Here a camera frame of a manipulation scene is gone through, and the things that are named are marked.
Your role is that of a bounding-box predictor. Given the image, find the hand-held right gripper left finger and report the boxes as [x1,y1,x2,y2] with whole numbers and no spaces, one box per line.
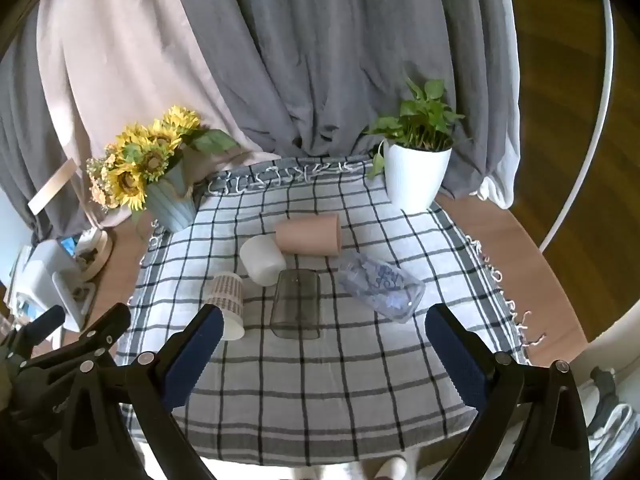
[57,304,225,480]

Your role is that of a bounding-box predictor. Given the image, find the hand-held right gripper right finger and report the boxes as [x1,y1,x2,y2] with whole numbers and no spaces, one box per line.
[425,303,592,480]

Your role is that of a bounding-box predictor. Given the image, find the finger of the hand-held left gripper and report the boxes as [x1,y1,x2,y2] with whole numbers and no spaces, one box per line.
[20,303,132,377]
[4,304,67,357]

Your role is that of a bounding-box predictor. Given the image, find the white cup with brown pattern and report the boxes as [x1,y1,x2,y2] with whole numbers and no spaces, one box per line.
[201,271,246,342]

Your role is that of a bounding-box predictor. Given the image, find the clear glass cup blue print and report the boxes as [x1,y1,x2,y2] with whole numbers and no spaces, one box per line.
[336,252,427,323]

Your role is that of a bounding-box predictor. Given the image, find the grey glass cup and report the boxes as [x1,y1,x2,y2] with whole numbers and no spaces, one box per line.
[270,269,324,340]

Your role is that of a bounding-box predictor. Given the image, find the plain white cup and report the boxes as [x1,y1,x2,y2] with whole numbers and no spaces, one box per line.
[239,235,287,287]

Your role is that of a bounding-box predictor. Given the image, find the pink cup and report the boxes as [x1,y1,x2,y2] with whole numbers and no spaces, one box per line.
[274,213,344,258]

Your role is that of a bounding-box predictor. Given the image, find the white appliance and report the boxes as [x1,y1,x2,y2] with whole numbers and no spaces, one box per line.
[5,240,96,333]

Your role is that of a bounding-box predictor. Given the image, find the white slipper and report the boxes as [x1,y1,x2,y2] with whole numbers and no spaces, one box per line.
[375,456,409,480]

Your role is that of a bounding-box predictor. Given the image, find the checked grey white tablecloth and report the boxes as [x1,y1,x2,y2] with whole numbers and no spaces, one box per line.
[117,157,543,462]

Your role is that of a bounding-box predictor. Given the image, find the wooden strip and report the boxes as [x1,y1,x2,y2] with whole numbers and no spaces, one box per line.
[27,158,78,215]

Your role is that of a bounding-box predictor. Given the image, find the ribbed blue vase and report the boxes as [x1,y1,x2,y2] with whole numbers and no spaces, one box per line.
[145,160,198,233]

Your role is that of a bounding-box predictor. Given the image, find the white cloth bundle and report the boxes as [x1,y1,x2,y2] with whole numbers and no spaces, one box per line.
[584,367,636,458]

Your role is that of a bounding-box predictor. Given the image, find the sunflower bouquet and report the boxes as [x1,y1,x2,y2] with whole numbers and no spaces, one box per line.
[86,105,241,212]

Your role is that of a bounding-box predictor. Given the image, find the grey curtain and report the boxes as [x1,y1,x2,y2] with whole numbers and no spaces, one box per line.
[170,0,516,201]
[0,10,101,243]

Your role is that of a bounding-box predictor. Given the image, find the white ribbed plant pot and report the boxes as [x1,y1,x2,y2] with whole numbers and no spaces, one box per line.
[382,140,453,213]

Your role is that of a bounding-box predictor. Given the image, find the green leafy plant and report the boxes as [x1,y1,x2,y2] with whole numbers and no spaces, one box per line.
[362,77,473,181]

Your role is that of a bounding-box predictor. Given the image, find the white sheer curtain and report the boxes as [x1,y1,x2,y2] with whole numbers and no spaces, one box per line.
[477,0,522,209]

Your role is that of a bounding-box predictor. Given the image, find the pale pink curtain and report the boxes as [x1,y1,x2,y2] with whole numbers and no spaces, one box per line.
[35,0,281,228]

